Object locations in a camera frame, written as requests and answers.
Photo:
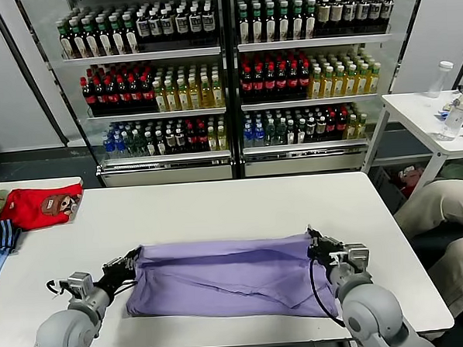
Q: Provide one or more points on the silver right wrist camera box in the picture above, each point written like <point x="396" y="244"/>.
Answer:
<point x="357" y="257"/>

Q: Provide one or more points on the red t-shirt with bear print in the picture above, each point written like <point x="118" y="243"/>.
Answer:
<point x="31" y="209"/>

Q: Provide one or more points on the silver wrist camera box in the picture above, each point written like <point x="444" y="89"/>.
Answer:
<point x="81" y="284"/>
<point x="357" y="257"/>

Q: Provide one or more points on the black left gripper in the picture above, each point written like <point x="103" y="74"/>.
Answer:
<point x="116" y="278"/>

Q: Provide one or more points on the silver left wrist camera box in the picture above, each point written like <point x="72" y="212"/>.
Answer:
<point x="81" y="284"/>

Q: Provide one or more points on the blue striped garment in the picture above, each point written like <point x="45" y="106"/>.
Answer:
<point x="1" y="234"/>

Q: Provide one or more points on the purple t-shirt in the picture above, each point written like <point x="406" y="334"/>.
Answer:
<point x="229" y="278"/>

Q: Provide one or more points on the red cloth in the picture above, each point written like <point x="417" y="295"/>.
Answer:
<point x="412" y="179"/>

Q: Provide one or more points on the small blue packet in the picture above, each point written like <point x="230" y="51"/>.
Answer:
<point x="443" y="113"/>

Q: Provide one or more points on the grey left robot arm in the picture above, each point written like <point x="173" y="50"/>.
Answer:
<point x="61" y="334"/>

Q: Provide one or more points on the white side table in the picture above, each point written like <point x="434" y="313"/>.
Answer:
<point x="414" y="109"/>

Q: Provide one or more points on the beverage cooler with beige-label bottles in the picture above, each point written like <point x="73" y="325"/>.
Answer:
<point x="304" y="154"/>

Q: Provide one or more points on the clear plastic water bottle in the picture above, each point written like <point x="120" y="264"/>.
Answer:
<point x="451" y="123"/>

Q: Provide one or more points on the dark green cloth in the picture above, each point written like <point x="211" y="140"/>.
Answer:
<point x="462" y="169"/>

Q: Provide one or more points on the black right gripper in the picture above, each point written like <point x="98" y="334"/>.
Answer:
<point x="333" y="257"/>

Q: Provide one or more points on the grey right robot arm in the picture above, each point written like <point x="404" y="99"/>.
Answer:
<point x="374" y="313"/>

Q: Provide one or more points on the grey plastic crate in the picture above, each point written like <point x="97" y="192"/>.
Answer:
<point x="387" y="188"/>

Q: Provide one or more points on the tall clear bottle white cap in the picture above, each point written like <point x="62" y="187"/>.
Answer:
<point x="437" y="81"/>

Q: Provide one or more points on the beverage cooler with blue bottles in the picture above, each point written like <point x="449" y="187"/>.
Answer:
<point x="157" y="162"/>

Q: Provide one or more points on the dark chair seat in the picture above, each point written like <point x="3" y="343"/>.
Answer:
<point x="429" y="248"/>

